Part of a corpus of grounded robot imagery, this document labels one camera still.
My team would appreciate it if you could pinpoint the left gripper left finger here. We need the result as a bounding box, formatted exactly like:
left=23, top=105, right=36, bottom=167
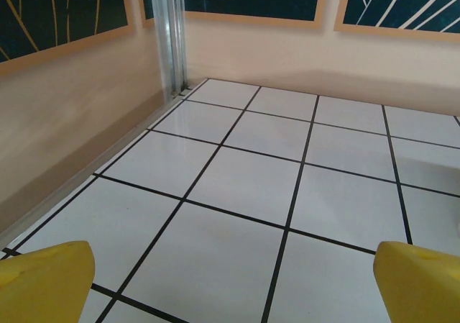
left=0, top=240, right=96, bottom=323

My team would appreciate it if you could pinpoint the wall panel with yellow lines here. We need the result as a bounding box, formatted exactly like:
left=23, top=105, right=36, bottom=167
left=0, top=0, right=137, bottom=76

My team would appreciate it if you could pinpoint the aluminium corner post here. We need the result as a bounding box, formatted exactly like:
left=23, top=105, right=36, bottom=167
left=149, top=0, right=192, bottom=101

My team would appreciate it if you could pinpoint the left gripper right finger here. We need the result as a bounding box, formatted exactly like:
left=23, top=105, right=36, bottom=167
left=373, top=240, right=460, bottom=323

